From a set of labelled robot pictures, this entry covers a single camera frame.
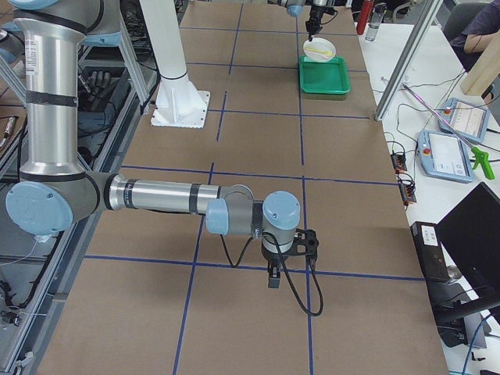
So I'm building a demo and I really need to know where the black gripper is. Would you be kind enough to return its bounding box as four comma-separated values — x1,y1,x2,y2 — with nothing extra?
261,228,319,289
305,6,324,41

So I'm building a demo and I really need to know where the white round plate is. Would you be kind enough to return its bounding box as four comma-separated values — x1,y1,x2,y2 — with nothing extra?
303,37,337,63

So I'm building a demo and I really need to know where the yellow plastic spoon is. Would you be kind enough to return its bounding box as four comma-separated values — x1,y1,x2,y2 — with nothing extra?
304,48,333,56

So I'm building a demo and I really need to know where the green plastic tray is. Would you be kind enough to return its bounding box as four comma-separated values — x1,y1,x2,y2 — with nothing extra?
298,55,351,95

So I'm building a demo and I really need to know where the red bottle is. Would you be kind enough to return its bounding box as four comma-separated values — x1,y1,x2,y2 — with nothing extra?
356,0,373,35

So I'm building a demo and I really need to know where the black desktop computer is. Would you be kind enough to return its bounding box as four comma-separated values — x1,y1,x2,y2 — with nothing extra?
410,221,450,283

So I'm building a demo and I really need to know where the person in dark shirt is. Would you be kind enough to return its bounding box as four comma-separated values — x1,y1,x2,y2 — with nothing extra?
450,1,499,72

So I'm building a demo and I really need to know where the near blue teach pendant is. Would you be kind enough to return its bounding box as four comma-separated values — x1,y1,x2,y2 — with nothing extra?
417,130,474,184

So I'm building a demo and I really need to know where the blue teach pendant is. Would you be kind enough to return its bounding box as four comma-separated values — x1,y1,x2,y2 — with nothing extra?
417,130,474,184
437,98,491,144

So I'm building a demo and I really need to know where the far blue teach pendant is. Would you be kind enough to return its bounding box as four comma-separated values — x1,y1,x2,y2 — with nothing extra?
437,98,491,144

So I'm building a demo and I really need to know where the black monitor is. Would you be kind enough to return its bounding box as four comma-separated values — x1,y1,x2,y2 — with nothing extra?
434,182,499,324

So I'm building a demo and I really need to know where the metal reacher grabber tool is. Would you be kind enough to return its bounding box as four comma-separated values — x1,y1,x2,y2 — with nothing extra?
401,83,495,180

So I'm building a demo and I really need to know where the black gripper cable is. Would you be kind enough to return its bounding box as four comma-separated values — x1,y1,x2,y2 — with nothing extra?
220,230,324,316

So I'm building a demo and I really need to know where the grey aluminium frame post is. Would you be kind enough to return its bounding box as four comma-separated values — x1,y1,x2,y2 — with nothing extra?
374,0,444,121

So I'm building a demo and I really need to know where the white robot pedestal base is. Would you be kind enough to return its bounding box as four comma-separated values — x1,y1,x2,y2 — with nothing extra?
140,0,210,129

